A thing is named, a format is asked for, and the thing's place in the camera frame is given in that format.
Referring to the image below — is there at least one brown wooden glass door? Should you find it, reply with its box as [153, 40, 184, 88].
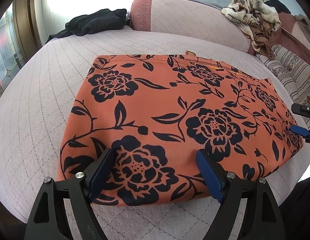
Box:
[0, 0, 42, 97]

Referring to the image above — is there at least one orange black floral garment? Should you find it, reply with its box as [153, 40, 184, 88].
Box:
[58, 54, 303, 206]

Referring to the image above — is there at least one black clothes pile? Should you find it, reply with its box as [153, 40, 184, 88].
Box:
[46, 9, 127, 43]

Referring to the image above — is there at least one striped floral pillow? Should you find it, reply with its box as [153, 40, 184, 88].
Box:
[256, 43, 310, 131]

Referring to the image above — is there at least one brown cream floral blanket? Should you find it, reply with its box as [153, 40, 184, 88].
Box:
[221, 0, 281, 60]

